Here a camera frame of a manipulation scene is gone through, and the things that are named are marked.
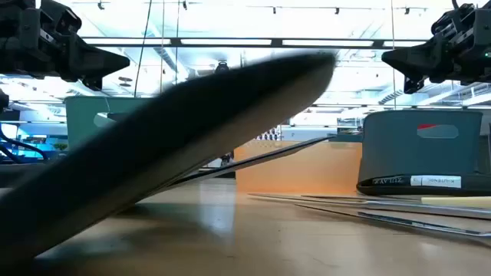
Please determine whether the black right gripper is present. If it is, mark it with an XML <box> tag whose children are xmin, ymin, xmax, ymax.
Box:
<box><xmin>381</xmin><ymin>7</ymin><xmax>491</xmax><ymax>95</ymax></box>

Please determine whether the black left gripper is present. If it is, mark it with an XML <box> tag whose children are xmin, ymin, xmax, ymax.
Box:
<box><xmin>0</xmin><ymin>0</ymin><xmax>131</xmax><ymax>91</ymax></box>

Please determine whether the black slotted spatula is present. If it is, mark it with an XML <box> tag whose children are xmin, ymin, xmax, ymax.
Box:
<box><xmin>168</xmin><ymin>136</ymin><xmax>335</xmax><ymax>189</ymax></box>
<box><xmin>0</xmin><ymin>51</ymin><xmax>338</xmax><ymax>269</ymax></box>

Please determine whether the knife with yellow handle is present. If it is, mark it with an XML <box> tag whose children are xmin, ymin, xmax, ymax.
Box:
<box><xmin>302</xmin><ymin>194</ymin><xmax>491</xmax><ymax>210</ymax></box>

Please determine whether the steel table knife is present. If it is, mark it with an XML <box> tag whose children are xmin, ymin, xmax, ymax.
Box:
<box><xmin>294</xmin><ymin>202</ymin><xmax>491</xmax><ymax>238</ymax></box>
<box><xmin>248</xmin><ymin>192</ymin><xmax>491</xmax><ymax>220</ymax></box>

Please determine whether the teal plastic bin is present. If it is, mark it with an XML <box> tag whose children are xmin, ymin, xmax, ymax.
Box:
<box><xmin>64</xmin><ymin>95</ymin><xmax>154</xmax><ymax>151</ymax></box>

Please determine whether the blue-grey plastic bin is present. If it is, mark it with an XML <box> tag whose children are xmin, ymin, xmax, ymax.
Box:
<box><xmin>356</xmin><ymin>110</ymin><xmax>485</xmax><ymax>192</ymax></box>

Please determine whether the thin black hanging cable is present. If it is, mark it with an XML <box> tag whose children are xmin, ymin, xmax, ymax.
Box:
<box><xmin>133</xmin><ymin>0</ymin><xmax>153</xmax><ymax>97</ymax></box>

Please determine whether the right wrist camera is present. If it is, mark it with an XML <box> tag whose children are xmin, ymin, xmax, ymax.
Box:
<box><xmin>431</xmin><ymin>2</ymin><xmax>476</xmax><ymax>39</ymax></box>

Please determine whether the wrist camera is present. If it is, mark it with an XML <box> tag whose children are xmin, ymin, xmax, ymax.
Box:
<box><xmin>40</xmin><ymin>0</ymin><xmax>82</xmax><ymax>36</ymax></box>
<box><xmin>431</xmin><ymin>2</ymin><xmax>476</xmax><ymax>39</ymax></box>

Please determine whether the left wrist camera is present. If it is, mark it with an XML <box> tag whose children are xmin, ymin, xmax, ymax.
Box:
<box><xmin>40</xmin><ymin>0</ymin><xmax>82</xmax><ymax>36</ymax></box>

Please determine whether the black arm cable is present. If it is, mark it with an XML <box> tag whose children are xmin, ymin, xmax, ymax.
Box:
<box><xmin>0</xmin><ymin>124</ymin><xmax>50</xmax><ymax>164</ymax></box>

